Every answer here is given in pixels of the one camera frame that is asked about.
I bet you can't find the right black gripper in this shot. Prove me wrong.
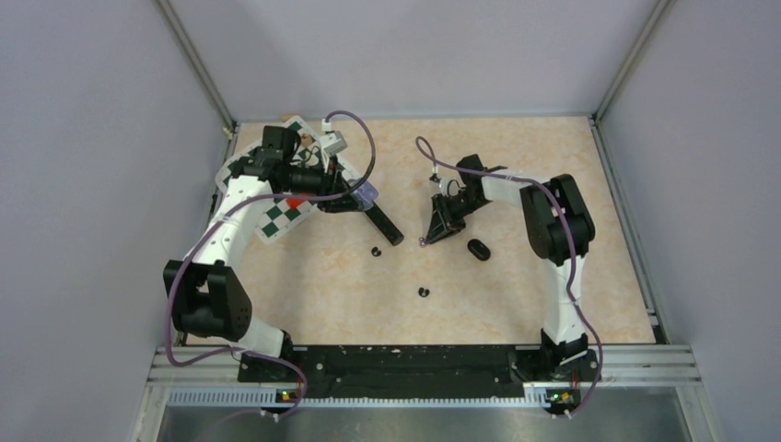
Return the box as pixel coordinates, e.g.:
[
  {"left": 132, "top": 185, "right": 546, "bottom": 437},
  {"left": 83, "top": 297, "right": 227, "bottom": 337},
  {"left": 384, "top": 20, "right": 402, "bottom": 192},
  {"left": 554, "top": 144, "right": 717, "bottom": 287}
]
[{"left": 425, "top": 191, "right": 489, "bottom": 245}]

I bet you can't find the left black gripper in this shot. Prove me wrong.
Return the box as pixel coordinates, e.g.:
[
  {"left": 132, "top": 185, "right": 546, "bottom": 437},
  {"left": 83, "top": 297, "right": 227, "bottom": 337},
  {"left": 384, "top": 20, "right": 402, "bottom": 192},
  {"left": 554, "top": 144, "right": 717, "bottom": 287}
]
[{"left": 282, "top": 153, "right": 364, "bottom": 213}]

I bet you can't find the lavender earbud charging case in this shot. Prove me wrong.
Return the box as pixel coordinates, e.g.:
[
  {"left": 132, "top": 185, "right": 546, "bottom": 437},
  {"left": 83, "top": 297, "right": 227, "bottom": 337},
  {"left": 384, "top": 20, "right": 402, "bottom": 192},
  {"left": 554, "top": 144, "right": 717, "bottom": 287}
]
[{"left": 351, "top": 181, "right": 379, "bottom": 212}]

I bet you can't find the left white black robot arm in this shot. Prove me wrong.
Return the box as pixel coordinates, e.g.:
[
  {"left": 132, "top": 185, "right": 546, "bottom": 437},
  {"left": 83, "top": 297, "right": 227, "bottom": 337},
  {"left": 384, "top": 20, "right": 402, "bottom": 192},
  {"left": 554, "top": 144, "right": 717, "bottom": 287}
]
[{"left": 164, "top": 126, "right": 351, "bottom": 381}]

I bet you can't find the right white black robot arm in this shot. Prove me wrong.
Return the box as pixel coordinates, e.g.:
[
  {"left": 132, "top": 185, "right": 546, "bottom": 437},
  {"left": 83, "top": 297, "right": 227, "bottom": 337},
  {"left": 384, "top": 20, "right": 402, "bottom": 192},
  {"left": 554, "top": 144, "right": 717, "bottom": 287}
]
[{"left": 422, "top": 154, "right": 596, "bottom": 379}]

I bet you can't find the black earbud charging case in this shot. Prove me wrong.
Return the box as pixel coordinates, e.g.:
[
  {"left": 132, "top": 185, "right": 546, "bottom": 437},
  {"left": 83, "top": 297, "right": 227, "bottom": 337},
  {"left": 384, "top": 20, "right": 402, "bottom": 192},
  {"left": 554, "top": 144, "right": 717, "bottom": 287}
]
[{"left": 467, "top": 238, "right": 492, "bottom": 262}]

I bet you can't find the red block lower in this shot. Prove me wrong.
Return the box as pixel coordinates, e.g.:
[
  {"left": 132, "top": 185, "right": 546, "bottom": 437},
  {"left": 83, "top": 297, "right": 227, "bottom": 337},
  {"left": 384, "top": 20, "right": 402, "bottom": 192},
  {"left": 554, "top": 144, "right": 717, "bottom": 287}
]
[{"left": 286, "top": 198, "right": 310, "bottom": 209}]

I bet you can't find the black silver microphone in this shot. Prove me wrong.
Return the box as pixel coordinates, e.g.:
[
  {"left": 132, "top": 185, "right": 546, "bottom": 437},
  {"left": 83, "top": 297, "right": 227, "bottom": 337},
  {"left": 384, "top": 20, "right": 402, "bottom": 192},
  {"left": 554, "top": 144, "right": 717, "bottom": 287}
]
[{"left": 364, "top": 204, "right": 404, "bottom": 247}]

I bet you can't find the green white chessboard mat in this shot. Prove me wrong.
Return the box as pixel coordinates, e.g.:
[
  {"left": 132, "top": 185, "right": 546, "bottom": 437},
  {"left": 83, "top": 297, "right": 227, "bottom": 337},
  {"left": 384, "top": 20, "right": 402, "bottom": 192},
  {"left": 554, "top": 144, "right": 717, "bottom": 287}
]
[{"left": 216, "top": 116, "right": 367, "bottom": 244}]

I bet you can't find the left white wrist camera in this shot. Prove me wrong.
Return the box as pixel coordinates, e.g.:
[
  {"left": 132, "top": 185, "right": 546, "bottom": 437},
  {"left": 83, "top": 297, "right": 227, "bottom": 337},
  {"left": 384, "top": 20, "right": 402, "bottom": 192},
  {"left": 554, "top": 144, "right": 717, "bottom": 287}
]
[{"left": 318, "top": 123, "right": 348, "bottom": 157}]

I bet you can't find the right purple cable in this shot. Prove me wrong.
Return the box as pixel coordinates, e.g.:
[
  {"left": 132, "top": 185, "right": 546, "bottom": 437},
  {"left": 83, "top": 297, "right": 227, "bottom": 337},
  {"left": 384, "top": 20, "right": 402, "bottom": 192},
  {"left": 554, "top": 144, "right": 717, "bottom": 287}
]
[{"left": 415, "top": 134, "right": 605, "bottom": 419}]

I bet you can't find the purple cable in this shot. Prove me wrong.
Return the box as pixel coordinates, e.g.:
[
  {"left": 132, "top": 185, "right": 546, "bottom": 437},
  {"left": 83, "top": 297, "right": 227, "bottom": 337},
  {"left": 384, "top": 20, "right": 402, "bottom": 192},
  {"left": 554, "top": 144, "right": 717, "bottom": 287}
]
[
  {"left": 415, "top": 134, "right": 605, "bottom": 419},
  {"left": 164, "top": 110, "right": 379, "bottom": 422}
]

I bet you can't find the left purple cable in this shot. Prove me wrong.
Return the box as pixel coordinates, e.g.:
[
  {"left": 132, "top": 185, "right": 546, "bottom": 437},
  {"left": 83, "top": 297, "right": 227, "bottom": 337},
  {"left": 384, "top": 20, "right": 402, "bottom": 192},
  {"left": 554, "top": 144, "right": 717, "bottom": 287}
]
[{"left": 164, "top": 110, "right": 379, "bottom": 422}]

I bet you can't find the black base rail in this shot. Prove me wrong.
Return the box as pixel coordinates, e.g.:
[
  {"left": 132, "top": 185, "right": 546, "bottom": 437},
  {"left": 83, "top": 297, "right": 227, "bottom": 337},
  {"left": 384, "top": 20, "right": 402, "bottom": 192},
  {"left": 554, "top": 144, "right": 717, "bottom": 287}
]
[{"left": 238, "top": 344, "right": 599, "bottom": 400}]

